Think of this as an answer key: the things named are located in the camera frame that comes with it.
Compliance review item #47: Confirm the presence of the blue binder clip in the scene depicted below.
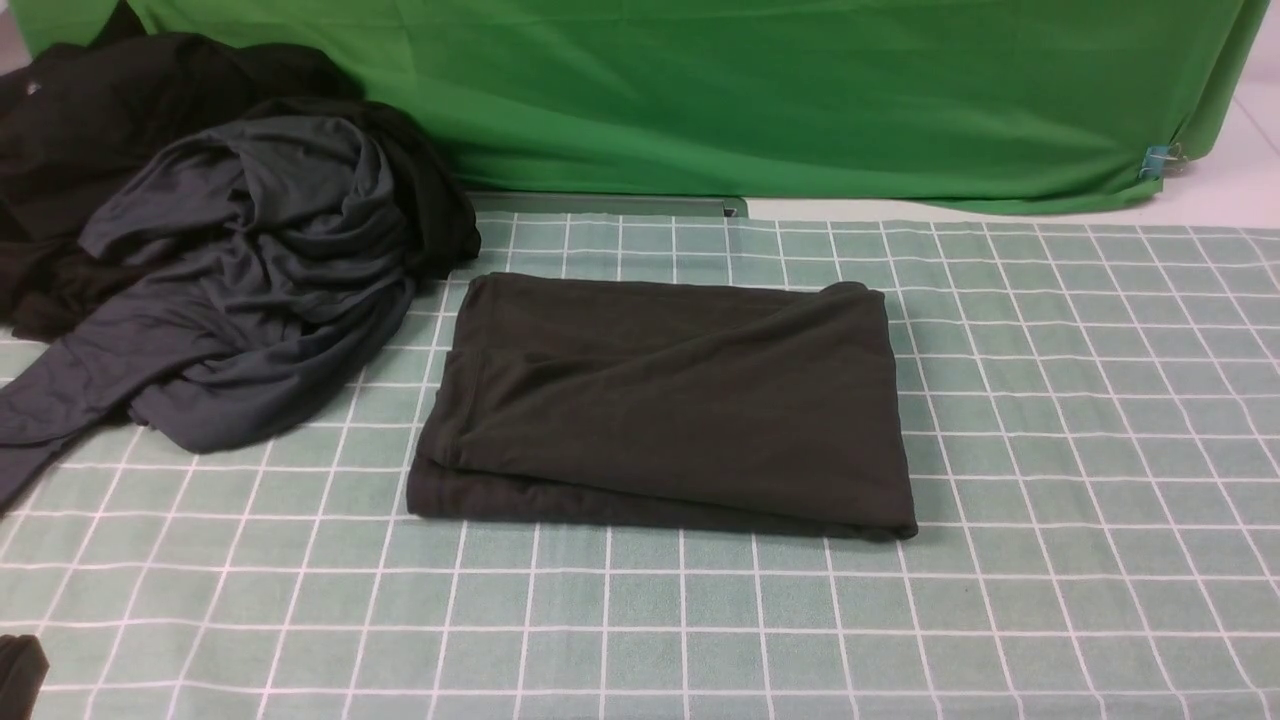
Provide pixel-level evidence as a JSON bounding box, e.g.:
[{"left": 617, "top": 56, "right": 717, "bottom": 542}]
[{"left": 1139, "top": 143, "right": 1189, "bottom": 182}]

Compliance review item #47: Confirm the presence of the green checkered tablecloth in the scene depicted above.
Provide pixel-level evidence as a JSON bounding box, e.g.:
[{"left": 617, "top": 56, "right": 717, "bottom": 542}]
[{"left": 1, "top": 213, "right": 1279, "bottom": 719}]

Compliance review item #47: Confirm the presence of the black crumpled garment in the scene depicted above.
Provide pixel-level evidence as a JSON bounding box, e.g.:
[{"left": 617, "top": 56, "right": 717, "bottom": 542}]
[{"left": 1, "top": 1, "right": 483, "bottom": 343}]

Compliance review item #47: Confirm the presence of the dark gray long-sleeve top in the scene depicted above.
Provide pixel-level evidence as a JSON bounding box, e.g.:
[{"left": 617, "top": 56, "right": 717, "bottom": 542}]
[{"left": 404, "top": 273, "right": 919, "bottom": 541}]

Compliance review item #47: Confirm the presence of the green backdrop cloth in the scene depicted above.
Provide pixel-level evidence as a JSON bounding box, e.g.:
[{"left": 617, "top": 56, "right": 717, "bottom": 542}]
[{"left": 10, "top": 0, "right": 1274, "bottom": 217}]

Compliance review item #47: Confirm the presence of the black object at corner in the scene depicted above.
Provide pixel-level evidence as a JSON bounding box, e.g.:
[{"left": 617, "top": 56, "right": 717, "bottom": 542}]
[{"left": 0, "top": 635, "right": 50, "bottom": 720}]

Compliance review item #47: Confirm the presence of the slate blue crumpled garment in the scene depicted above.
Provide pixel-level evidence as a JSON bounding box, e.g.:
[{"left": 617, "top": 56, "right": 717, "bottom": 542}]
[{"left": 3, "top": 117, "right": 417, "bottom": 509}]

